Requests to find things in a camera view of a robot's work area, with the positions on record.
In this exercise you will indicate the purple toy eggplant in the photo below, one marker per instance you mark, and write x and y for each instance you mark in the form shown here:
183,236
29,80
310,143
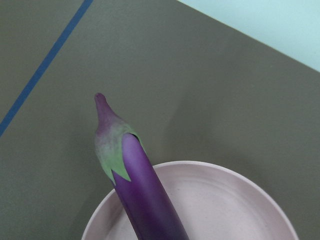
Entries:
125,162

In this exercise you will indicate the pink plate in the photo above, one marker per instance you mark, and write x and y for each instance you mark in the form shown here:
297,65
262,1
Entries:
212,202

